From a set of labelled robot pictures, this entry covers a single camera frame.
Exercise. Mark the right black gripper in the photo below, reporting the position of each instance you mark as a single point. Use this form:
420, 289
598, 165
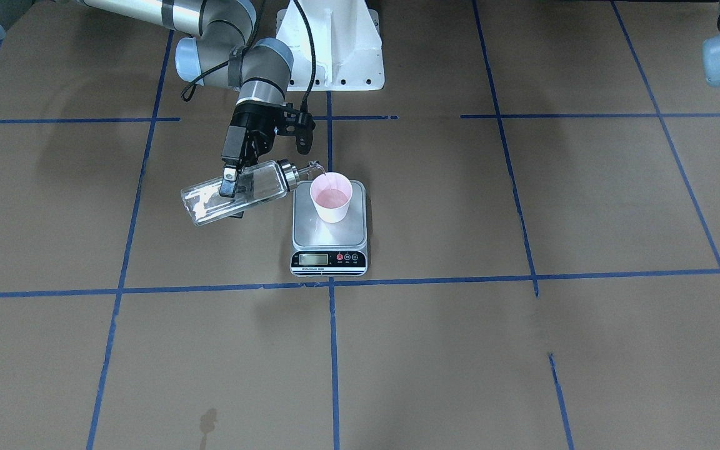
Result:
252, 120

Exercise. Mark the glass sauce bottle steel cap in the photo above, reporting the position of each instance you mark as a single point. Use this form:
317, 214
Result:
262, 183

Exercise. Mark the pink paper cup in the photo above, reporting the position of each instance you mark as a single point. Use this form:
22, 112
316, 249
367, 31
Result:
331, 195

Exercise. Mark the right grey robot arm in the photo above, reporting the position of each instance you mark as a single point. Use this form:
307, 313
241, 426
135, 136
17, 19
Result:
219, 47

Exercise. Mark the digital kitchen scale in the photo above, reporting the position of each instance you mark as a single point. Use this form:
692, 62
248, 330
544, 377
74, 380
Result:
327, 249

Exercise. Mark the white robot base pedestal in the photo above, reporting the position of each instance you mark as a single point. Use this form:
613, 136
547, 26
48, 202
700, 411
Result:
348, 45

